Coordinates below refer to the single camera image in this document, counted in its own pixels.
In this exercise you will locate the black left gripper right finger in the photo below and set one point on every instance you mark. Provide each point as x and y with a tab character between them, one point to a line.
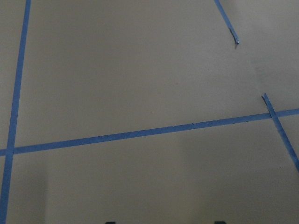
219	222

